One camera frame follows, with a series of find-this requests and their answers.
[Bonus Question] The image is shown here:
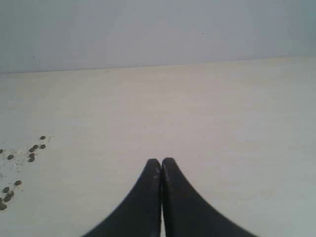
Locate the pile of pellets and grains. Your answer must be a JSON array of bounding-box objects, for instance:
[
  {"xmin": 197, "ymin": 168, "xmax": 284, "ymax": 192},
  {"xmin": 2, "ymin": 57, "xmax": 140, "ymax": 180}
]
[{"xmin": 0, "ymin": 135, "xmax": 52, "ymax": 212}]

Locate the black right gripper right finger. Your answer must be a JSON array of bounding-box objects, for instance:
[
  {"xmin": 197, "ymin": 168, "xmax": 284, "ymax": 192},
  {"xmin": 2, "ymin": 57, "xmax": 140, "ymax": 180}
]
[{"xmin": 161, "ymin": 158, "xmax": 252, "ymax": 237}]

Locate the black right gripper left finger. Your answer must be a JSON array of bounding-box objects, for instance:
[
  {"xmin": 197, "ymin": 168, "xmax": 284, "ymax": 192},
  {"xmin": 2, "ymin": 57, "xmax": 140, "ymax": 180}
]
[{"xmin": 85, "ymin": 158, "xmax": 161, "ymax": 237}]

